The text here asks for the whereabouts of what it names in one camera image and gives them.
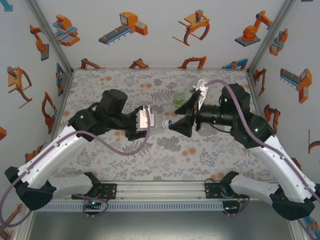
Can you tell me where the aluminium frame leg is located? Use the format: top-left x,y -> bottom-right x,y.
13,211 -> 35,240

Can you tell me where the aluminium side rail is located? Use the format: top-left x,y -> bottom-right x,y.
48,70 -> 75,137
246,69 -> 276,136

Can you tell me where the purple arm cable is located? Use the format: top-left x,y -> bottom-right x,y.
0,106 -> 152,228
204,79 -> 320,240

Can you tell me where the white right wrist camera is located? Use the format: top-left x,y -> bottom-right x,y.
192,79 -> 209,112

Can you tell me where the aluminium corner post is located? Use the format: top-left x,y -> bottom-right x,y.
24,0 -> 75,75
246,0 -> 297,75

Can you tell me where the short clear bottle green label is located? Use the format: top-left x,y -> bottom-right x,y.
172,86 -> 188,107

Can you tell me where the thin aluminium table rail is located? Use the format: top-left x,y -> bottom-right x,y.
72,66 -> 249,72

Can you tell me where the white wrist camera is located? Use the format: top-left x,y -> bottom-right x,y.
135,105 -> 155,131
192,79 -> 209,112

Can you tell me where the grey slotted cable duct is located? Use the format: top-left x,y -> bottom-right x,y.
39,201 -> 224,212

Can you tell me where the aluminium frame rail with slots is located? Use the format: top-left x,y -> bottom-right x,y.
53,180 -> 281,202

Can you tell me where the green circuit board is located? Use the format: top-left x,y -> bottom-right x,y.
83,199 -> 103,209
223,203 -> 241,213

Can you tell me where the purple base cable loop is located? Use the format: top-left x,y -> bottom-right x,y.
223,194 -> 253,217
82,198 -> 111,219

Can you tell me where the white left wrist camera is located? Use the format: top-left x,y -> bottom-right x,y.
135,105 -> 155,131

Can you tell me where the floral patterned table mat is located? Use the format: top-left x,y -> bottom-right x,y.
44,69 -> 276,182

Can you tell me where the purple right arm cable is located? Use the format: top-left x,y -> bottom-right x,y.
204,79 -> 320,240

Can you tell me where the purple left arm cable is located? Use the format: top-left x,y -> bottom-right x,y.
0,106 -> 152,228

